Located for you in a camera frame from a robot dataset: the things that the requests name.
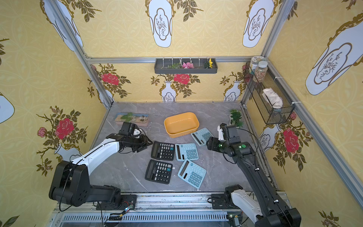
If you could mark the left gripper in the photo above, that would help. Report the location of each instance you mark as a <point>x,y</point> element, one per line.
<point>144,140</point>

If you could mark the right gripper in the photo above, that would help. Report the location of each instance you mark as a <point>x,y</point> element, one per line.
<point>211,143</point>

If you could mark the blue calculator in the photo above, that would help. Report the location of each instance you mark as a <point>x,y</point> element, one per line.
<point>186,151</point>
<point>201,136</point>
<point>192,173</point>

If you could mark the black calculator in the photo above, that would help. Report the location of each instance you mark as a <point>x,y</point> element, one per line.
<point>163,151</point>
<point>159,172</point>

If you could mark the yellow storage box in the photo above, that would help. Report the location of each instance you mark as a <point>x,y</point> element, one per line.
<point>181,124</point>

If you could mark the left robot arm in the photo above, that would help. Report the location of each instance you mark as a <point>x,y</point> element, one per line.
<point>71,184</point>

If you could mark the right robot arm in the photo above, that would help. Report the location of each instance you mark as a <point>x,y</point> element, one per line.
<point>269,209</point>

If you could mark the small potted green plant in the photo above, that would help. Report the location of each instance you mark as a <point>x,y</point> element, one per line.
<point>236,118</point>

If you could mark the beige cloth in basket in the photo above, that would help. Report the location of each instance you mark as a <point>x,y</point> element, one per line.
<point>272,98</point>

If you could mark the jar with white lid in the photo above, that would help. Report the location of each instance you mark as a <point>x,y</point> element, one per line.
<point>260,71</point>

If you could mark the jar behind with patterned lid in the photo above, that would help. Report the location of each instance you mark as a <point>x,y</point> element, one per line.
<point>254,62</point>

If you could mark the pink artificial flower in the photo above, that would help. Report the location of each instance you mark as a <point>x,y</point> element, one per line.
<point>187,65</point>

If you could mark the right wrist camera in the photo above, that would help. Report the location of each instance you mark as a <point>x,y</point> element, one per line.
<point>220,133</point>

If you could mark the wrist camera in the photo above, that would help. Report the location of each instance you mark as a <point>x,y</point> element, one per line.
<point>137,133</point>
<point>220,133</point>

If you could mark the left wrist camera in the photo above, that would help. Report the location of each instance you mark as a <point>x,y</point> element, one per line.
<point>137,133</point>

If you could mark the black wire basket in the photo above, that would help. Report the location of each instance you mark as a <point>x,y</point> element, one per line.
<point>269,114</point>

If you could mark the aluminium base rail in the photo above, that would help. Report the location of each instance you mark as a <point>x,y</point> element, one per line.
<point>193,209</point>

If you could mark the grey wall shelf tray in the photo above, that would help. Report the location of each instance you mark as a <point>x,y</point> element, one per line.
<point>173,66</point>

